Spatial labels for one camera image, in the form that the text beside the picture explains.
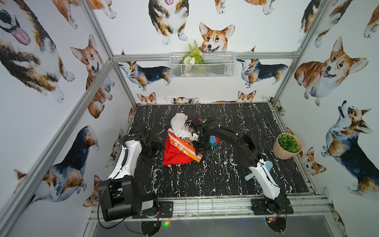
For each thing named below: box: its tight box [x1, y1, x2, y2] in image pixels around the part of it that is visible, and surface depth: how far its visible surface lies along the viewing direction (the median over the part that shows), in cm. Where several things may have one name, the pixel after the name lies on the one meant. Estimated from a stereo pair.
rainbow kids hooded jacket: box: [163, 113, 204, 166], surface depth 94 cm
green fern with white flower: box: [183, 39, 204, 65], surface depth 84 cm
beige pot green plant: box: [272, 132, 303, 160], surface depth 87 cm
